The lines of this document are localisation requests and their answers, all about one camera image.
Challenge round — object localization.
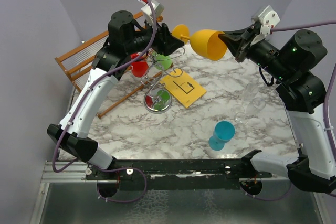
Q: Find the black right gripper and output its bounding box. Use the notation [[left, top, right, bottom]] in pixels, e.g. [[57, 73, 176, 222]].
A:
[[219, 24, 293, 82]]

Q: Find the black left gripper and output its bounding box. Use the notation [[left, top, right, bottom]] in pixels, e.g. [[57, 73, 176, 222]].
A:
[[125, 15, 184, 56]]

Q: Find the green plastic wine glass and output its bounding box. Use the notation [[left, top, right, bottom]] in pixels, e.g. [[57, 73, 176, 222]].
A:
[[152, 52, 173, 71]]

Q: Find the orange plastic wine glass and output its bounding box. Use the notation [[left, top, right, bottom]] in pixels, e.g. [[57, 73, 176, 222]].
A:
[[172, 24, 227, 61]]

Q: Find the red plastic wine glass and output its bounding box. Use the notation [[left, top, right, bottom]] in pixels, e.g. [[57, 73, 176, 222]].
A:
[[131, 53, 149, 78]]

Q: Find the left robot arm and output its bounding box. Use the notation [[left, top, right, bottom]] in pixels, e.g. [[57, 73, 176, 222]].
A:
[[47, 10, 183, 179]]

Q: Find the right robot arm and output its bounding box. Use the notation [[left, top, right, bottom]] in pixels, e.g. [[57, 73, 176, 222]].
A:
[[219, 28, 335, 194]]

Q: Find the clear wine glass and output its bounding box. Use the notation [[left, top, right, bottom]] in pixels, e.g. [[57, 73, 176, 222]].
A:
[[232, 103, 249, 125], [241, 83, 266, 116]]

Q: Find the chrome wine glass rack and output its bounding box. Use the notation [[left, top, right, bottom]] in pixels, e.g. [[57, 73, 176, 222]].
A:
[[141, 47, 185, 114]]

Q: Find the blue plastic wine glass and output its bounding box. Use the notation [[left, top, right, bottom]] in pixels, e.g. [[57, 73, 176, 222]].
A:
[[208, 121, 236, 151]]

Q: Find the wooden dish rack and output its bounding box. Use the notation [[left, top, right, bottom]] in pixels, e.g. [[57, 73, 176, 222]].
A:
[[54, 11, 174, 119]]

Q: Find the yellow Little Prince book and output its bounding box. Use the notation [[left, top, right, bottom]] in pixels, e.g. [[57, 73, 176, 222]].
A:
[[162, 68, 206, 108]]

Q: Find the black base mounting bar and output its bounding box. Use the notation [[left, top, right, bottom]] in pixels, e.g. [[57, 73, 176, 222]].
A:
[[86, 158, 271, 191]]

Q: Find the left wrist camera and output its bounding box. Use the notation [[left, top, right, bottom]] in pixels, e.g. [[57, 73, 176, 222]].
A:
[[141, 0, 164, 26]]

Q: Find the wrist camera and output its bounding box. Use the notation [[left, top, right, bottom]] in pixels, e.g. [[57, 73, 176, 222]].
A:
[[251, 5, 280, 35], [141, 0, 164, 26]]

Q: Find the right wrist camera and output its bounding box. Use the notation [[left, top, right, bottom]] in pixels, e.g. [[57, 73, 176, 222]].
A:
[[251, 5, 280, 35]]

